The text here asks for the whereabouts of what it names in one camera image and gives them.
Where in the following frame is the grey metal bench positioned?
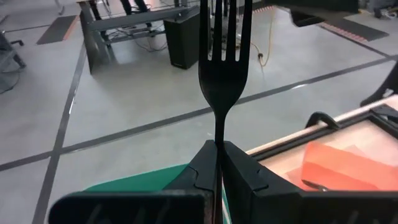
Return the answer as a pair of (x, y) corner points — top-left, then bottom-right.
(76, 0), (201, 75)

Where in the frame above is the yellow cable with black plug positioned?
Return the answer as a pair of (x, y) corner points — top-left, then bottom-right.
(250, 12), (276, 68)

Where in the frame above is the black table edge clamp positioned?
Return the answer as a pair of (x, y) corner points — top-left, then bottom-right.
(305, 111), (341, 130)

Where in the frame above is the black metal fork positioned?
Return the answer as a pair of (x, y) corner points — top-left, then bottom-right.
(300, 179), (330, 192)
(198, 0), (253, 224)

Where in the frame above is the black computer tower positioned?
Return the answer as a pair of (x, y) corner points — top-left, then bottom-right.
(163, 11), (202, 70)

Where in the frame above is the teal plastic bin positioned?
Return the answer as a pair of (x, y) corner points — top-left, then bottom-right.
(83, 164), (233, 224)

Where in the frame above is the black metal table frame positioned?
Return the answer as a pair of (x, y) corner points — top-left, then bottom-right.
(251, 104), (398, 162)

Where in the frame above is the orange plastic bin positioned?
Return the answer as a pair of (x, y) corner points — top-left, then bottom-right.
(284, 141), (398, 192)

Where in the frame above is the grey office chair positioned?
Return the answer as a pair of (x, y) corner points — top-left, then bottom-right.
(0, 29), (27, 94)

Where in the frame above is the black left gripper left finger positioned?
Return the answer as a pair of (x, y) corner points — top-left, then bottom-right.
(48, 139), (217, 224)

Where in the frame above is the black floor mat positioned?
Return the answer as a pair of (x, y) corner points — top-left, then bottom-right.
(35, 14), (78, 45)
(318, 17), (390, 43)

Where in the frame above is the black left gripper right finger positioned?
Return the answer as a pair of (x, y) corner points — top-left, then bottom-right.
(222, 141), (398, 224)

